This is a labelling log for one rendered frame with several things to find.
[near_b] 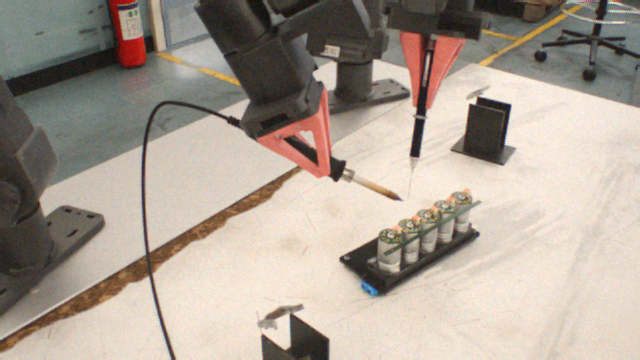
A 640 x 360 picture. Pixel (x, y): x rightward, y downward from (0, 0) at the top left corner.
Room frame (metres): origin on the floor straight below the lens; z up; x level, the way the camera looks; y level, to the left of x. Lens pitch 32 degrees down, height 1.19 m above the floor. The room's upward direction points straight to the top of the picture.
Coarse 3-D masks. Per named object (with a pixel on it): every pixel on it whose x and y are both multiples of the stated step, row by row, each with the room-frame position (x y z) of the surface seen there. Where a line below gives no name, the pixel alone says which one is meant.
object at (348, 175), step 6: (348, 168) 0.52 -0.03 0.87; (342, 174) 0.52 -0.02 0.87; (348, 174) 0.52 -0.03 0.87; (354, 174) 0.52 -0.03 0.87; (348, 180) 0.52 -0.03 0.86; (354, 180) 0.52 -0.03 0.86; (360, 180) 0.52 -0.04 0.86; (366, 180) 0.52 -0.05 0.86; (366, 186) 0.52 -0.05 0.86; (372, 186) 0.52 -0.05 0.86; (378, 186) 0.52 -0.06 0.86; (378, 192) 0.52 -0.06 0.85; (384, 192) 0.52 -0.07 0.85; (390, 192) 0.52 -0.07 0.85; (390, 198) 0.51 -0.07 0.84; (396, 198) 0.51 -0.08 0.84
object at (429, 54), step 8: (424, 56) 0.57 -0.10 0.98; (432, 56) 0.57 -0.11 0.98; (424, 64) 0.57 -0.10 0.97; (432, 64) 0.56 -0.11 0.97; (424, 72) 0.56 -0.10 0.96; (424, 80) 0.56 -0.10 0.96; (424, 88) 0.56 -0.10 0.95; (424, 96) 0.55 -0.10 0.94; (424, 104) 0.55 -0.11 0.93; (416, 112) 0.55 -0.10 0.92; (424, 112) 0.55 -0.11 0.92; (416, 120) 0.55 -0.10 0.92; (424, 120) 0.55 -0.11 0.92; (416, 128) 0.54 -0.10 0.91; (416, 136) 0.54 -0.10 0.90; (416, 144) 0.54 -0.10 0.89; (416, 152) 0.54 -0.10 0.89
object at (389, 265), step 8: (384, 248) 0.48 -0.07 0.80; (400, 248) 0.48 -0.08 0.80; (384, 256) 0.48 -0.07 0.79; (392, 256) 0.48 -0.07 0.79; (400, 256) 0.49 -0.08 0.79; (384, 264) 0.48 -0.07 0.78; (392, 264) 0.48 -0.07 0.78; (400, 264) 0.49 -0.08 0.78; (384, 272) 0.48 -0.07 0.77; (392, 272) 0.48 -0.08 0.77
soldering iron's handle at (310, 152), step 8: (232, 120) 0.53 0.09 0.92; (240, 128) 0.53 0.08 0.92; (248, 136) 0.53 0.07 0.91; (296, 144) 0.52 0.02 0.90; (304, 144) 0.53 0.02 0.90; (304, 152) 0.52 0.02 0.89; (312, 152) 0.52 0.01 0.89; (312, 160) 0.52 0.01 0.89; (336, 160) 0.52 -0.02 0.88; (344, 160) 0.53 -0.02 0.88; (336, 168) 0.52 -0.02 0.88; (344, 168) 0.52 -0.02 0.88; (328, 176) 0.52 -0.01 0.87; (336, 176) 0.51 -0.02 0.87
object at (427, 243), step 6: (426, 216) 0.52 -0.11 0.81; (420, 222) 0.52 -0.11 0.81; (426, 228) 0.51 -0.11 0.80; (426, 234) 0.51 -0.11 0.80; (432, 234) 0.52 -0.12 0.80; (420, 240) 0.52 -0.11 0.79; (426, 240) 0.51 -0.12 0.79; (432, 240) 0.52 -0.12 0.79; (420, 246) 0.52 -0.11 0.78; (426, 246) 0.51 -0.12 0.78; (432, 246) 0.52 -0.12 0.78; (426, 252) 0.51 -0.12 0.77
